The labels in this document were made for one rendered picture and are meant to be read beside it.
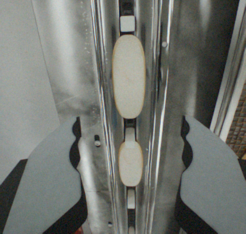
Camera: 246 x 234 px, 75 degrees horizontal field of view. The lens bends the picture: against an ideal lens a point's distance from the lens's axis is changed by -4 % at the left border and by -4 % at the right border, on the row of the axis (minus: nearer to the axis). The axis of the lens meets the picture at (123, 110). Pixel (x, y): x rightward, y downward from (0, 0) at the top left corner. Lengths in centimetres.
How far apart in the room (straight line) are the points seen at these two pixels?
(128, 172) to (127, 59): 17
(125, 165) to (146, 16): 20
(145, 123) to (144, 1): 14
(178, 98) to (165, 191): 21
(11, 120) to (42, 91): 8
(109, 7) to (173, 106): 15
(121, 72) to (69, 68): 6
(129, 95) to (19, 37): 16
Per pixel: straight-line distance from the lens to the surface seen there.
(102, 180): 29
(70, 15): 18
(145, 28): 19
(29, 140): 33
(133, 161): 26
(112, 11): 19
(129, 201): 33
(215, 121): 21
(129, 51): 18
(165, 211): 45
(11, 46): 27
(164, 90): 19
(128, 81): 19
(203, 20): 23
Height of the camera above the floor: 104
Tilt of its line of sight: 61 degrees down
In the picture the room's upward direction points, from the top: 176 degrees counter-clockwise
